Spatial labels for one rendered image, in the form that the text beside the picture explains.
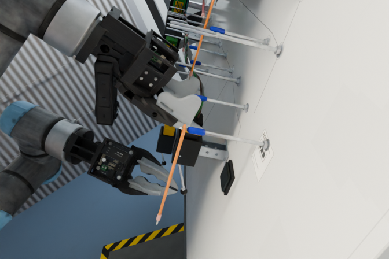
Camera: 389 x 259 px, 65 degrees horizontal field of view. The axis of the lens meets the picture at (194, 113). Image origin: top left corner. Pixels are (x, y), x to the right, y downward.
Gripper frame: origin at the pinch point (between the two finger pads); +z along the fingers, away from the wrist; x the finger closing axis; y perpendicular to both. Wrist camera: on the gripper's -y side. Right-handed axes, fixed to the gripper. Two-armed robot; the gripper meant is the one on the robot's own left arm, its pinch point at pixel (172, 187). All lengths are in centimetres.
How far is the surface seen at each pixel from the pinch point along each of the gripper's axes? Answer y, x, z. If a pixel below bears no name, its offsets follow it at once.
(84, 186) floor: -206, -38, -93
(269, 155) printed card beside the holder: 24.2, 8.8, 11.5
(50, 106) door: -176, 12, -139
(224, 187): 11.4, 3.7, 8.7
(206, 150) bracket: 8.4, 8.2, 3.7
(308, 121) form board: 31.7, 11.9, 12.7
